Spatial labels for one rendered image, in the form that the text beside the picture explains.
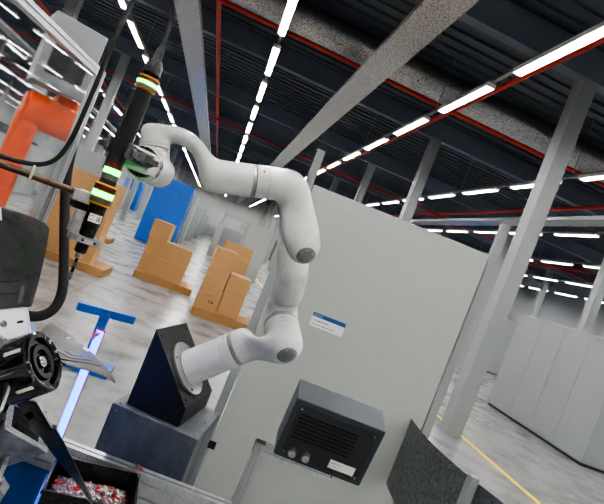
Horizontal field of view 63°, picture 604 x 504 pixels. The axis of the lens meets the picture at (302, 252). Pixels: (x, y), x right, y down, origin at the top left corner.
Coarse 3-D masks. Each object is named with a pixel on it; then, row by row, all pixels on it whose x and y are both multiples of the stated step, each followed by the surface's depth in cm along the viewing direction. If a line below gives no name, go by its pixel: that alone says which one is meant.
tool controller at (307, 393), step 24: (312, 384) 142; (288, 408) 142; (312, 408) 133; (336, 408) 135; (360, 408) 139; (288, 432) 134; (312, 432) 134; (336, 432) 133; (360, 432) 133; (384, 432) 133; (288, 456) 137; (312, 456) 136; (336, 456) 135; (360, 456) 135; (360, 480) 137
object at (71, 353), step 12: (48, 324) 124; (48, 336) 118; (60, 336) 122; (72, 336) 127; (60, 348) 114; (72, 348) 118; (72, 360) 110; (84, 360) 116; (96, 360) 124; (96, 372) 115; (108, 372) 124
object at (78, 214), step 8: (80, 192) 98; (72, 200) 99; (80, 200) 99; (80, 208) 98; (88, 208) 99; (72, 216) 100; (80, 216) 99; (72, 224) 99; (80, 224) 100; (72, 232) 99; (80, 240) 99; (88, 240) 99; (96, 240) 101
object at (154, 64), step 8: (160, 48) 102; (160, 56) 102; (152, 64) 101; (160, 64) 102; (144, 72) 103; (152, 72) 101; (160, 72) 102; (96, 208) 100; (104, 208) 101; (88, 216) 100; (96, 216) 101; (88, 224) 100; (96, 224) 101; (80, 232) 101; (88, 232) 101; (96, 232) 102; (80, 248) 101
